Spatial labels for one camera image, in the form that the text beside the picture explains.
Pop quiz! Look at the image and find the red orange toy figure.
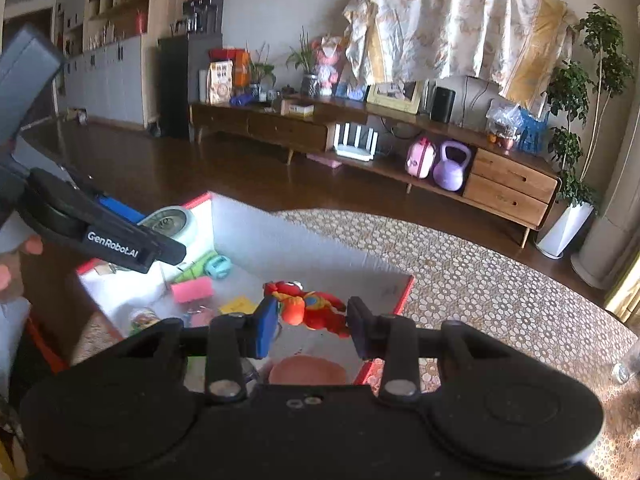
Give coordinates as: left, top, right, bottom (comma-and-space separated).
263, 279, 351, 339

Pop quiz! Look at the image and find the floral bed sheet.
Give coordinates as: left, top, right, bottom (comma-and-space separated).
343, 0, 576, 104

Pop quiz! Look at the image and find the white router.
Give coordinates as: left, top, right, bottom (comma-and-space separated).
333, 122, 377, 162

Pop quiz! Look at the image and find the small teal toy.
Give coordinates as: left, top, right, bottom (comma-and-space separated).
204, 254, 234, 279

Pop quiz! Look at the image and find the wall cabinet with shelves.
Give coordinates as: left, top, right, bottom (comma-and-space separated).
54, 0, 166, 129

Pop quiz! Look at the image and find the standing air conditioner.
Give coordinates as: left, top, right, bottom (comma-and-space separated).
569, 109, 640, 291

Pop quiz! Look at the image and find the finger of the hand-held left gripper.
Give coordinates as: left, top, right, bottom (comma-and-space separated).
74, 199, 188, 274
61, 164, 147, 227

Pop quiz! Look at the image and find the printed snack box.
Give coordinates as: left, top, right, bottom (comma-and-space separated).
207, 59, 235, 106

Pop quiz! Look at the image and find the cream small box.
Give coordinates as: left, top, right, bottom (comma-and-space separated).
279, 98, 315, 118

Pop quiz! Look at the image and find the clear jar green lid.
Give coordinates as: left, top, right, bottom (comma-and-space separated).
138, 206, 197, 246

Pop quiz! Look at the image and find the small round tin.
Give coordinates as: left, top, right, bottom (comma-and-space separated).
128, 307, 161, 334

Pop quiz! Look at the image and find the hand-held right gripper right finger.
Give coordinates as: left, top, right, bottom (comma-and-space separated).
345, 295, 509, 406

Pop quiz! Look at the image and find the yellow picture frame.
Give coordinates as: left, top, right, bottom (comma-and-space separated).
365, 79, 425, 115

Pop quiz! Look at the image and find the red cardboard box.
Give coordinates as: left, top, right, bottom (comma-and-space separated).
75, 191, 417, 387

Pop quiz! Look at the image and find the black speaker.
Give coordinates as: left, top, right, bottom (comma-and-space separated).
429, 86, 456, 124

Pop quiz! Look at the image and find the patterned tablecloth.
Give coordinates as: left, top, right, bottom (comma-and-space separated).
70, 209, 640, 480

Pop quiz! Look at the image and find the black coffee machine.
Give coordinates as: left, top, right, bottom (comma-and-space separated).
182, 0, 225, 36

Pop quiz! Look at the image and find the potted plant grey pot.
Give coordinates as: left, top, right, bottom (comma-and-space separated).
287, 27, 321, 99

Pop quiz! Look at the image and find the purple kettlebell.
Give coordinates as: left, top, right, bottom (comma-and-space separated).
432, 140, 473, 192

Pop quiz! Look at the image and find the pink flat pad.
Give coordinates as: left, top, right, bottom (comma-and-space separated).
307, 152, 344, 169

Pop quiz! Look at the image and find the clear plastic bag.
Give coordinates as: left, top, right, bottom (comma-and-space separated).
485, 98, 524, 154

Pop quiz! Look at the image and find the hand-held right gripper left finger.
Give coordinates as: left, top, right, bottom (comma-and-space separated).
114, 295, 279, 405

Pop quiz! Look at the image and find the small leafy plant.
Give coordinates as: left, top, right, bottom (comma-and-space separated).
247, 42, 279, 101

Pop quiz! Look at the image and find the small yellow box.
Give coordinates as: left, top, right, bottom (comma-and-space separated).
219, 297, 259, 316

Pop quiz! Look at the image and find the pink doll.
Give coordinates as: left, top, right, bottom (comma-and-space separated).
310, 34, 346, 97

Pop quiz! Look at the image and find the potted tree white planter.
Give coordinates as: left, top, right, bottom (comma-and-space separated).
534, 4, 635, 260

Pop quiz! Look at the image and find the black cabinet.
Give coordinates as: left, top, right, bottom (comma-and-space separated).
157, 33, 224, 140

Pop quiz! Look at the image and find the pink heart-shaped bowl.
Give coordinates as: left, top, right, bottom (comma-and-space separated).
269, 354, 349, 386

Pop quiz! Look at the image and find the orange bottle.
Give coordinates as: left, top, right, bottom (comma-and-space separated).
232, 49, 251, 89

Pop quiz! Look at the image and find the pink rectangular block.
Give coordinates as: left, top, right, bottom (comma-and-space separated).
171, 279, 215, 304

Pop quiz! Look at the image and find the yellow curtain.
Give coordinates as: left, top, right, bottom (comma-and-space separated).
602, 254, 640, 321

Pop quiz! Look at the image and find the wooden TV cabinet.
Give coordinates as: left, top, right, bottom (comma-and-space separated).
189, 92, 562, 249

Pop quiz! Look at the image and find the pink toy suitcase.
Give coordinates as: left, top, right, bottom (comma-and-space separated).
404, 137, 437, 180

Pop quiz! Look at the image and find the person's left hand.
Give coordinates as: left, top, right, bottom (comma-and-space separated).
0, 237, 45, 306

